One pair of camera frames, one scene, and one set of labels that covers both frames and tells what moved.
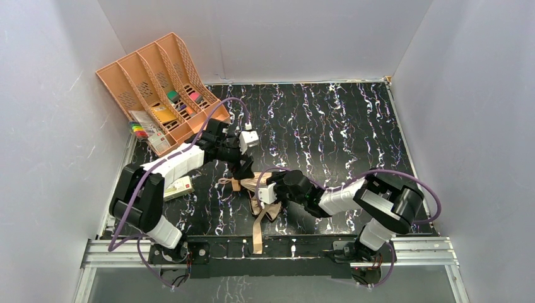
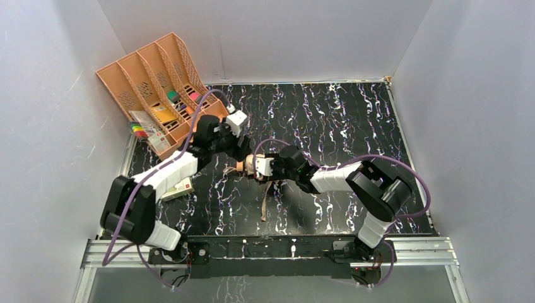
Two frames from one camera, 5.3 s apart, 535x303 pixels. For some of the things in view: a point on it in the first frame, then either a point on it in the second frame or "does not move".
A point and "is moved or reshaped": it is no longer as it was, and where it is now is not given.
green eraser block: [173, 96] does not move
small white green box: [183, 187] does not move
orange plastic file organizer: [159, 87] does not move
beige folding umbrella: [251, 184] is moved or reshaped
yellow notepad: [163, 113] does not move
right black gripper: [267, 181] → [260, 175]
